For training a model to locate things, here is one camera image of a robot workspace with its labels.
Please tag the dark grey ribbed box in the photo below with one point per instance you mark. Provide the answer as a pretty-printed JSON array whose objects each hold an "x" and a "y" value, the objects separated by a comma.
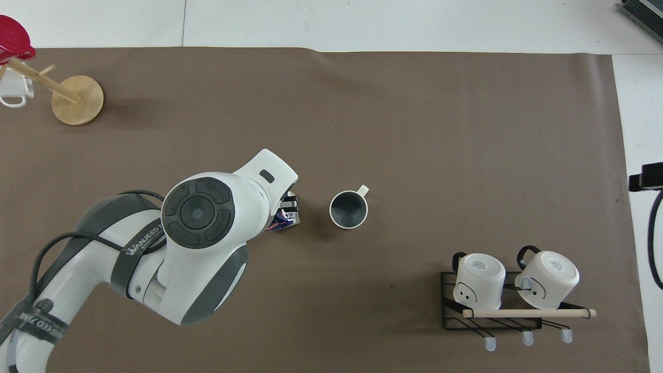
[{"x": 645, "y": 13}]

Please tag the white mug with grey inside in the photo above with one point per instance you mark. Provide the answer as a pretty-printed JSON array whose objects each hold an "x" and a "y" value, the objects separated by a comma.
[{"x": 348, "y": 209}]

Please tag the black stand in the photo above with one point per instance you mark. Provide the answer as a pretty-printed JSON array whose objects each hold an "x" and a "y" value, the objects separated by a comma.
[{"x": 647, "y": 177}]

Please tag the red cup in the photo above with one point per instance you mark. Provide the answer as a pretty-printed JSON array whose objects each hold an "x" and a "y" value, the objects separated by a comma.
[{"x": 13, "y": 33}]

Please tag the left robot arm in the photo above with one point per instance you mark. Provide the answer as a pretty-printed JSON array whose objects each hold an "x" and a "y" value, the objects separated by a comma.
[{"x": 207, "y": 269}]

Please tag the wooden mug tree stand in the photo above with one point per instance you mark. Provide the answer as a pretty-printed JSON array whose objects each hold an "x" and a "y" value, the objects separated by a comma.
[{"x": 77, "y": 101}]

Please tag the white mug on tree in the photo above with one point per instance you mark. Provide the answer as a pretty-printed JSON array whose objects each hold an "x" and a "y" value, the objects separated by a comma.
[{"x": 15, "y": 88}]

